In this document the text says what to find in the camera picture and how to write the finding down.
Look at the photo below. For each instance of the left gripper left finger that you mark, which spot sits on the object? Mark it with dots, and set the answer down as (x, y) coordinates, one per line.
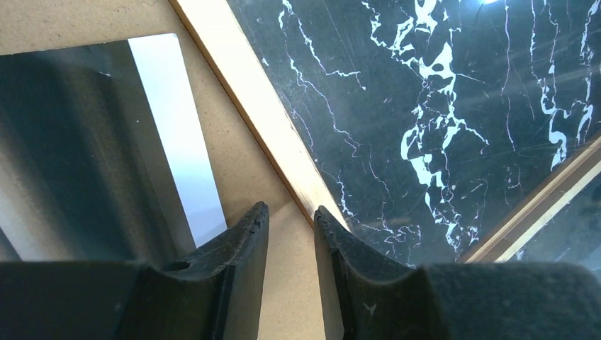
(215, 292)

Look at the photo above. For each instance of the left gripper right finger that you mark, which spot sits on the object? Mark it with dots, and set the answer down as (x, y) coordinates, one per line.
(366, 295)

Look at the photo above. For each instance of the brown cardboard backing board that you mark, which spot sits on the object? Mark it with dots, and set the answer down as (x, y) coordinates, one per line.
(291, 304)

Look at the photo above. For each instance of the window and plant photo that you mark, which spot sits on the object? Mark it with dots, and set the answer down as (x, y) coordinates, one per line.
(103, 156)

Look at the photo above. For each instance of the brown wooden picture frame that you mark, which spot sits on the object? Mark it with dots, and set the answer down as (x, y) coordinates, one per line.
(221, 40)

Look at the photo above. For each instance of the clear acrylic sheet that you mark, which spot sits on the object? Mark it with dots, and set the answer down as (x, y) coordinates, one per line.
(431, 121)

